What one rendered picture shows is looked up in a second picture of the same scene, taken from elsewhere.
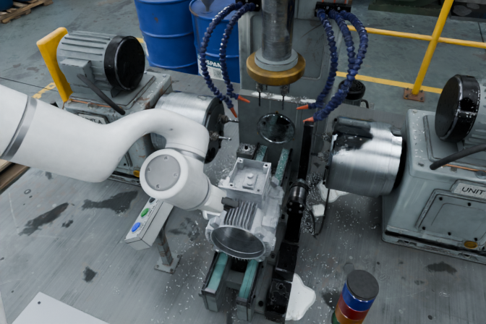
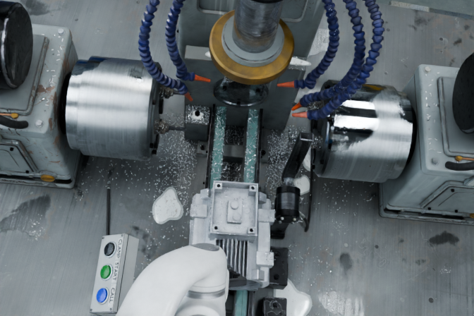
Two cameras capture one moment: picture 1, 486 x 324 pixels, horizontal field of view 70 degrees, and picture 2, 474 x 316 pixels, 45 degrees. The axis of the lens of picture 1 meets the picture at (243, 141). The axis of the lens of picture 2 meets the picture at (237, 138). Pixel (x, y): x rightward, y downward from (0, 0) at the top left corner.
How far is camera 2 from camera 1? 59 cm
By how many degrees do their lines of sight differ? 26
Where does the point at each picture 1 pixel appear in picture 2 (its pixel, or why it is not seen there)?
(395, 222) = (398, 202)
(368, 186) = (371, 178)
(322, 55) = not seen: outside the picture
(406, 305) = (408, 291)
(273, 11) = (259, 8)
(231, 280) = not seen: hidden behind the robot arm
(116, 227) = (38, 257)
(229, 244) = not seen: hidden behind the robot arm
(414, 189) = (424, 181)
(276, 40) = (259, 34)
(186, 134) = (209, 276)
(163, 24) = not seen: outside the picture
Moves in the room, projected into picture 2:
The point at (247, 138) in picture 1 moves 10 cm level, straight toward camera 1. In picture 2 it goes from (197, 100) to (204, 132)
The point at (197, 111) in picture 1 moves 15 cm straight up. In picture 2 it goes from (135, 105) to (130, 71)
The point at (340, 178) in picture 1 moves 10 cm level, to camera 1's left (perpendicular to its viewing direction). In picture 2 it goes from (337, 173) to (299, 181)
